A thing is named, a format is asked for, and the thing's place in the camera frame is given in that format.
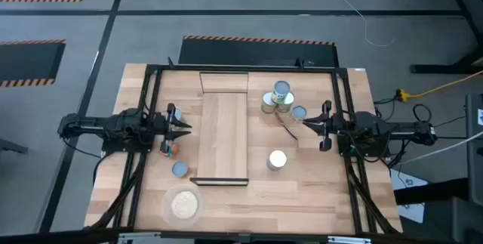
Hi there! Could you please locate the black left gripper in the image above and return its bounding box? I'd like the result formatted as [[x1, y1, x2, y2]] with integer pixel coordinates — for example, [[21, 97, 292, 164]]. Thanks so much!
[[152, 103, 192, 155]]

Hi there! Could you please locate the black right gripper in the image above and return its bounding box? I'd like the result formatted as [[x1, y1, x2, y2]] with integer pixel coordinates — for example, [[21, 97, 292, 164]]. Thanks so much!
[[303, 100, 343, 152]]

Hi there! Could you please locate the wooden shelf with black frame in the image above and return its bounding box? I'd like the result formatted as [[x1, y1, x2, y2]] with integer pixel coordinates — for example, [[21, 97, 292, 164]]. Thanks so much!
[[189, 70, 250, 187]]

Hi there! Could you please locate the green oranges can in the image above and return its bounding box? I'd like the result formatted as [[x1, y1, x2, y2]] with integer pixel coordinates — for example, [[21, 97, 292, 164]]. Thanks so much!
[[272, 80, 292, 105]]

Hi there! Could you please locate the peaches can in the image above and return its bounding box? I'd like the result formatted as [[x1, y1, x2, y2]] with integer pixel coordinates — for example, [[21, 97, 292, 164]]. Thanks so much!
[[260, 91, 278, 115]]

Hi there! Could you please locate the blue tomatoes can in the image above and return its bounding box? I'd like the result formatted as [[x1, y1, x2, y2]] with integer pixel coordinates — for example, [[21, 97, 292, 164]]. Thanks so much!
[[266, 149, 288, 172]]

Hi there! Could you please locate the multicoloured labelled can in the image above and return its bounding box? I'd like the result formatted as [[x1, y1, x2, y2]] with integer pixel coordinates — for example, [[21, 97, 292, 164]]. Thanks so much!
[[158, 140, 179, 159]]

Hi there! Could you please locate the short diced tomatoes can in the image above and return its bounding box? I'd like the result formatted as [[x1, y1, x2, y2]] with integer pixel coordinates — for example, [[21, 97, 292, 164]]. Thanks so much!
[[291, 104, 309, 123]]

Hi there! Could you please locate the tan labelled can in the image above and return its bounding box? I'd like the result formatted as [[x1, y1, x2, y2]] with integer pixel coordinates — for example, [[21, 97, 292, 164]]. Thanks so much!
[[277, 91, 295, 114]]

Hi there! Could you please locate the orange yellow labelled can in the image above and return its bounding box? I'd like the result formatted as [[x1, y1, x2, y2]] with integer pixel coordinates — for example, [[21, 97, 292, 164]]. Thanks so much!
[[171, 159, 189, 179]]

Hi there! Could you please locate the beige grains heap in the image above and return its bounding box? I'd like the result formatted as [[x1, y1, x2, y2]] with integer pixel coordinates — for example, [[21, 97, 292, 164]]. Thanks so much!
[[171, 190, 199, 220]]

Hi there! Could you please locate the clear plastic bowl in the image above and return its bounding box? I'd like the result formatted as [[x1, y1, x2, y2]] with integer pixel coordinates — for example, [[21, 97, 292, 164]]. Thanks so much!
[[161, 184, 205, 230]]

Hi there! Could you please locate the white paper bag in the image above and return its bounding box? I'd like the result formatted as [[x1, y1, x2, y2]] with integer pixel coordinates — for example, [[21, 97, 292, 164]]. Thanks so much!
[[390, 168, 426, 224]]

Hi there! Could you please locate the black furniture base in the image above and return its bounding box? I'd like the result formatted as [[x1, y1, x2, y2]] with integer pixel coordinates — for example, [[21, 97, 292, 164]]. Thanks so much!
[[394, 178, 483, 244]]

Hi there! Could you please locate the dark cabinet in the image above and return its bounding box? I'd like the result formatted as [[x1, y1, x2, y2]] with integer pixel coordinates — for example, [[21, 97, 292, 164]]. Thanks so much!
[[466, 92, 483, 207]]

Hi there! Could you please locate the black aluminium table frame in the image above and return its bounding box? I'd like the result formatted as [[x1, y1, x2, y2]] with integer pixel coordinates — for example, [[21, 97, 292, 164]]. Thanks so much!
[[85, 57, 403, 237]]

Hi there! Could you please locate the yellow cable with plug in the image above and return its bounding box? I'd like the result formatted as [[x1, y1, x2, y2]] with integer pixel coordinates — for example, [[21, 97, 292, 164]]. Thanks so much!
[[395, 69, 483, 102]]

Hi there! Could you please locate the thin grey cable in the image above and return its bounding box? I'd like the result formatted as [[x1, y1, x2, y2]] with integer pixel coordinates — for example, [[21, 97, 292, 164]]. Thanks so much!
[[322, 0, 396, 48]]

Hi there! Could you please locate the black silver camera mount bar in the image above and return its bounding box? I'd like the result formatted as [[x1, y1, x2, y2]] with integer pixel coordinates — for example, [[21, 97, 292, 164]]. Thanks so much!
[[112, 230, 374, 244]]

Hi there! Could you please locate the black desk frame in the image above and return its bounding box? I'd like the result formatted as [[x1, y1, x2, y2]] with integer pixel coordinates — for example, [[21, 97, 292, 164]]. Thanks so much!
[[410, 0, 483, 75]]

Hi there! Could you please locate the white cable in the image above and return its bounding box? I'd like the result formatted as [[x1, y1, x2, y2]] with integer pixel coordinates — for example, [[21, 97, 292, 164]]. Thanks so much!
[[398, 130, 483, 166]]

